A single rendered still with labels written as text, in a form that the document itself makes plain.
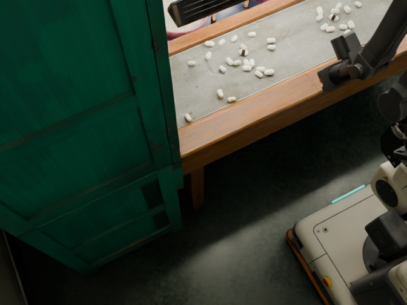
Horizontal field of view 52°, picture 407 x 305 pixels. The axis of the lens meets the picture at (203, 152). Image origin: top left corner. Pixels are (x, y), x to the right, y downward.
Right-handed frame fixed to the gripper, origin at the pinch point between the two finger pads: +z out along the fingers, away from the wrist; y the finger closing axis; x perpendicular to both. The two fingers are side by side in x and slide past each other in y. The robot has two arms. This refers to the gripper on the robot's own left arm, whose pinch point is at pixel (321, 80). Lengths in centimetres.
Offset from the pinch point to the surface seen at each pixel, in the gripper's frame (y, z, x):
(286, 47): -12.4, 37.4, -15.1
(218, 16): 1, 58, -40
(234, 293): 44, 71, 80
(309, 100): -6.8, 25.6, 6.7
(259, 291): 33, 69, 84
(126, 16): 55, -46, -27
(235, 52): 7.1, 40.7, -21.4
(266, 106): 10.1, 25.5, 2.1
